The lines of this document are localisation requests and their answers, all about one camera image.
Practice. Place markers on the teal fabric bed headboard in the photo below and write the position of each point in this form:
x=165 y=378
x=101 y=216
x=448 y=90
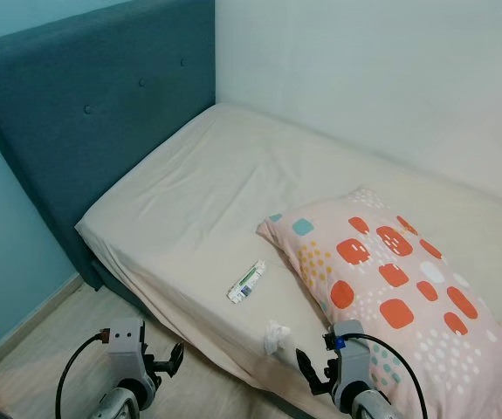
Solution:
x=85 y=113

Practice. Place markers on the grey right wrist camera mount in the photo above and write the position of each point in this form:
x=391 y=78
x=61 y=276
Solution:
x=349 y=367

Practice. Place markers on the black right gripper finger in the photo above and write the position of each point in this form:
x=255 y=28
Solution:
x=326 y=363
x=308 y=371

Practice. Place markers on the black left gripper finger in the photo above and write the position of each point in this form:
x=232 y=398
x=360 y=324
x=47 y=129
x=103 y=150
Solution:
x=155 y=356
x=176 y=360

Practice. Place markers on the cream sheeted mattress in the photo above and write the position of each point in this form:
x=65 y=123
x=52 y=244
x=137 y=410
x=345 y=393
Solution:
x=216 y=192

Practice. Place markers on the beige skirting board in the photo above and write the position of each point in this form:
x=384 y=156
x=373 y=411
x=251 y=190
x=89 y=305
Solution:
x=28 y=325

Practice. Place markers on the pink patterned pillow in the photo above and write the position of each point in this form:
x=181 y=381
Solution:
x=408 y=297

